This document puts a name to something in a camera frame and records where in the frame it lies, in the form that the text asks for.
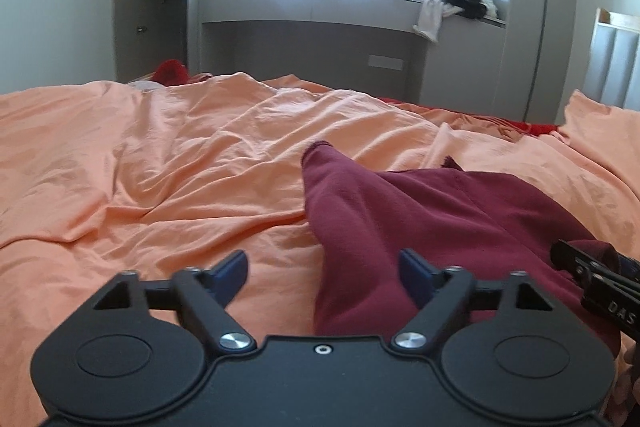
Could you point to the grey window bench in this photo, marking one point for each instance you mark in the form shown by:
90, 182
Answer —
300, 42

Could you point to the small white garment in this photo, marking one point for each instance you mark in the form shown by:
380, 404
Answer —
491, 9

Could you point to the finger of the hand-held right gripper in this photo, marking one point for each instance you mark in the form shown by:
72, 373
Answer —
575, 259

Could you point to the white wall socket plate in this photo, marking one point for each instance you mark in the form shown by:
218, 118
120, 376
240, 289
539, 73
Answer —
385, 62

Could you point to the red plush item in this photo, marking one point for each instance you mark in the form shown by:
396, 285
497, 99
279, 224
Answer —
170, 71

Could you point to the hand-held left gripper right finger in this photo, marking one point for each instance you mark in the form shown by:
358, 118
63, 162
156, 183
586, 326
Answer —
415, 274

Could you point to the tall closed grey wardrobe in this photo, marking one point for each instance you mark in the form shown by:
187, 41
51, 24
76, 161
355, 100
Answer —
530, 7

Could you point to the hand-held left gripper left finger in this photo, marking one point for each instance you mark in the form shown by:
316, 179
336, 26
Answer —
230, 274

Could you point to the white hanging cloth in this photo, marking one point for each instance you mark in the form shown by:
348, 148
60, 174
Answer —
430, 19

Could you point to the person's right forearm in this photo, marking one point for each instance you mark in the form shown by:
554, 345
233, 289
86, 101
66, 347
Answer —
629, 387

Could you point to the maroon long-sleeve shirt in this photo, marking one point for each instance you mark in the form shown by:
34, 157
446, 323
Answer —
400, 217

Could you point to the red bed sheet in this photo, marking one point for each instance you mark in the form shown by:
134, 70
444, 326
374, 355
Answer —
500, 122

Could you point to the orange blanket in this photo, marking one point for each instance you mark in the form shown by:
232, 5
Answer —
150, 167

